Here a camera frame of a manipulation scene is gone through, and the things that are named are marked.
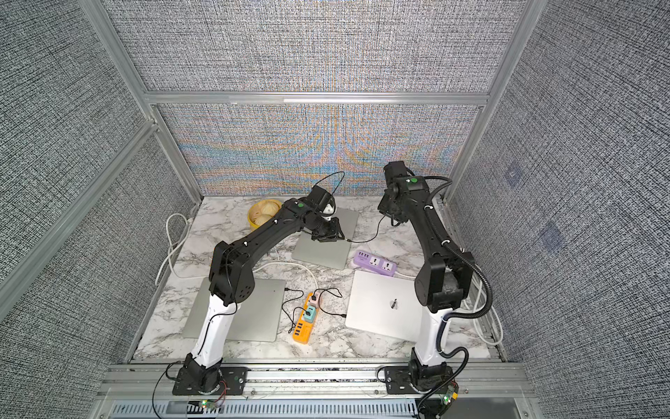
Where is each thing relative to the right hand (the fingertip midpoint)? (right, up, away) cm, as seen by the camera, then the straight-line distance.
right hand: (392, 204), depth 88 cm
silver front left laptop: (-44, -38, -2) cm, 58 cm away
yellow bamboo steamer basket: (-49, -1, +21) cm, 54 cm away
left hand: (-15, -11, +2) cm, 18 cm away
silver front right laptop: (-2, -34, +1) cm, 34 cm away
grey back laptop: (-21, -18, +14) cm, 31 cm away
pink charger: (-25, -31, -6) cm, 41 cm away
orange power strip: (-29, -39, -8) cm, 49 cm away
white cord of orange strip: (-35, -22, +11) cm, 43 cm away
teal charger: (-27, -36, -8) cm, 45 cm away
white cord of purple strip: (+7, -25, +7) cm, 27 cm away
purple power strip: (-4, -21, +7) cm, 23 cm away
